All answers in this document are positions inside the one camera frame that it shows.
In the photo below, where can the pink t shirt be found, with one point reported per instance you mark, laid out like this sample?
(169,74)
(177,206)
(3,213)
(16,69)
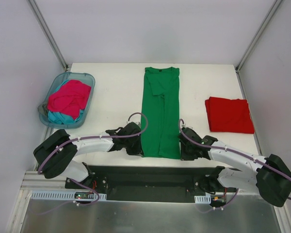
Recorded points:
(70,97)

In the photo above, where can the folded red t shirt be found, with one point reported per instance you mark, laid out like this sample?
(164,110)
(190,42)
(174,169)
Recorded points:
(229,116)

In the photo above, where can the right corner aluminium post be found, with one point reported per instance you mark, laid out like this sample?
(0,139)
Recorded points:
(258,34)

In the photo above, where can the blue plastic bin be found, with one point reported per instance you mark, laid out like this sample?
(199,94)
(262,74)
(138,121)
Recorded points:
(69,99)

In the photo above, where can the grey t shirt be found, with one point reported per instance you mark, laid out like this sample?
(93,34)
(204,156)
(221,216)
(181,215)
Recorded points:
(42,108)

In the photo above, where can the teal t shirt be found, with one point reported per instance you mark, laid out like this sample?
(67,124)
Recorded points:
(63,119)

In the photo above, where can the green t shirt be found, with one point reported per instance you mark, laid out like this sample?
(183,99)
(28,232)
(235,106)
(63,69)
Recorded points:
(160,105)

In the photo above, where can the left corner aluminium post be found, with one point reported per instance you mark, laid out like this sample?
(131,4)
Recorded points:
(47,33)

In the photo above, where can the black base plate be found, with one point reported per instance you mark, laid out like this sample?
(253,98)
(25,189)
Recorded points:
(156,194)

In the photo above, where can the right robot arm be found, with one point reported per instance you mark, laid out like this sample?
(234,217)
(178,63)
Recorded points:
(267,176)

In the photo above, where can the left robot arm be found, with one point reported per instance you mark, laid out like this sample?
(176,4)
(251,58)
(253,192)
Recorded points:
(55,155)

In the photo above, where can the left white cable duct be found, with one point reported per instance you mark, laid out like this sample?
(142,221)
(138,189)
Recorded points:
(67,195)

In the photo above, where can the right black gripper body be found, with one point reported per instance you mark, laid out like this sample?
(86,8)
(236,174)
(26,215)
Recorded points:
(185,150)

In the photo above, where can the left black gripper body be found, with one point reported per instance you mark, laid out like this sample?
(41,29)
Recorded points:
(136,147)

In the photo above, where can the aluminium frame rail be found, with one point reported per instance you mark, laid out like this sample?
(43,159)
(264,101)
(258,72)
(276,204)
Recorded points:
(34,179)

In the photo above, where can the right white cable duct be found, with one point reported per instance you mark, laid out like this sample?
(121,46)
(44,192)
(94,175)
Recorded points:
(206,199)

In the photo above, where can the white cable duct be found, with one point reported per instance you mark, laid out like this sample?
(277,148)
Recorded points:
(206,199)
(67,195)

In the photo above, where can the corner aluminium post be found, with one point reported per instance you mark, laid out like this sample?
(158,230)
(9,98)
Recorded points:
(47,33)
(258,34)

